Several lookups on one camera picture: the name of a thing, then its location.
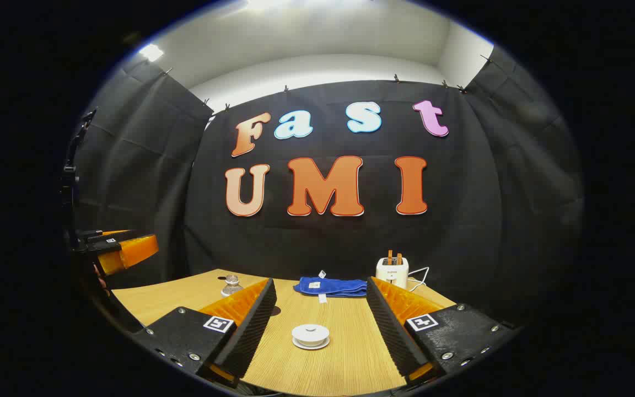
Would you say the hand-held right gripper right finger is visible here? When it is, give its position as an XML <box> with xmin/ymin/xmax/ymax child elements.
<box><xmin>365</xmin><ymin>276</ymin><xmax>519</xmax><ymax>387</ymax></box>

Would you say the white toaster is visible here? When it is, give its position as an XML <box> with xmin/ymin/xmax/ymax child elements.
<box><xmin>375</xmin><ymin>257</ymin><xmax>410</xmax><ymax>289</ymax></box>

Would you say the white toaster cable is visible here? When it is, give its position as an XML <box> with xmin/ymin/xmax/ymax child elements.
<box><xmin>407</xmin><ymin>267</ymin><xmax>430</xmax><ymax>292</ymax></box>

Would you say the black backdrop cloth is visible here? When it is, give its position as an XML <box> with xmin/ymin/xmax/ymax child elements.
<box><xmin>72</xmin><ymin>47</ymin><xmax>585</xmax><ymax>326</ymax></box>

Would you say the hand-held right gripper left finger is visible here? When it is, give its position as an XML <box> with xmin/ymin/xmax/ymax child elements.
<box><xmin>133</xmin><ymin>277</ymin><xmax>278</xmax><ymax>387</ymax></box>

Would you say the clear plastic water bottle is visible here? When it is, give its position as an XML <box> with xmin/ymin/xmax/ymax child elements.
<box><xmin>220</xmin><ymin>274</ymin><xmax>244</xmax><ymax>298</ymax></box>

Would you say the folded blue towel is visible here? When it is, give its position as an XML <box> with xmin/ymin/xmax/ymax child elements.
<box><xmin>294</xmin><ymin>275</ymin><xmax>368</xmax><ymax>299</ymax></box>

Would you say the white teacup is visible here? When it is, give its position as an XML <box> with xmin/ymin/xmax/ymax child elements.
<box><xmin>292</xmin><ymin>331</ymin><xmax>331</xmax><ymax>351</ymax></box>

